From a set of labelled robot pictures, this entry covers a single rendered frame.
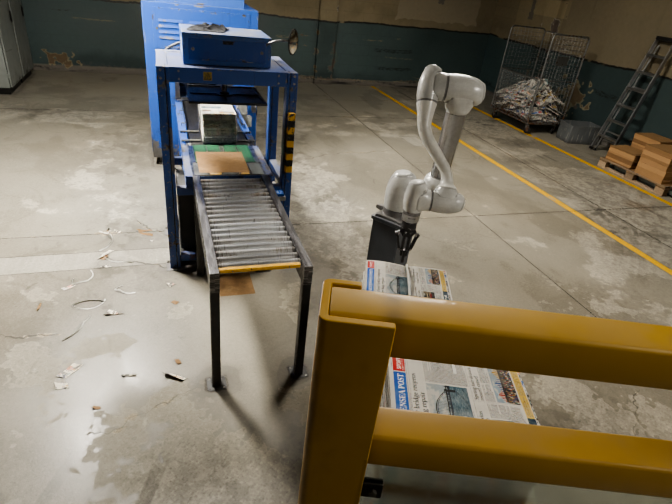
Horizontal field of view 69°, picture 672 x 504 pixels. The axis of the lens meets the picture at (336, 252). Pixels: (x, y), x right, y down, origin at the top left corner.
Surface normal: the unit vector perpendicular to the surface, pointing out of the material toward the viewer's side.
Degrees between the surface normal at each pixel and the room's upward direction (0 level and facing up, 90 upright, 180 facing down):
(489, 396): 1
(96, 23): 90
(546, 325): 0
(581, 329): 0
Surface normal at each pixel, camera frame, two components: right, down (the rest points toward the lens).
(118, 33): 0.30, 0.50
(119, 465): 0.11, -0.86
